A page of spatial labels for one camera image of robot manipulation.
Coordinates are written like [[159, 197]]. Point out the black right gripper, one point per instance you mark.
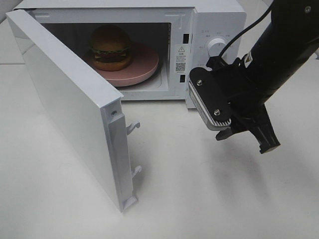
[[246, 101]]

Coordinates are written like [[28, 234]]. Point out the pink round plate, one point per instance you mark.
[[143, 65]]

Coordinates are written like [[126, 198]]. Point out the upper white power knob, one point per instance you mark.
[[215, 46]]

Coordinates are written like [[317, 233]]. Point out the white microwave door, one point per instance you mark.
[[81, 104]]

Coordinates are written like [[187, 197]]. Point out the white microwave oven body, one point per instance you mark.
[[160, 24]]

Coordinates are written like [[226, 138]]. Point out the white warning label sticker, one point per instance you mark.
[[181, 56]]

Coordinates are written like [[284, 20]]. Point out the burger with lettuce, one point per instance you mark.
[[111, 48]]

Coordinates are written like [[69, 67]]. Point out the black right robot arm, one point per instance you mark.
[[286, 44]]

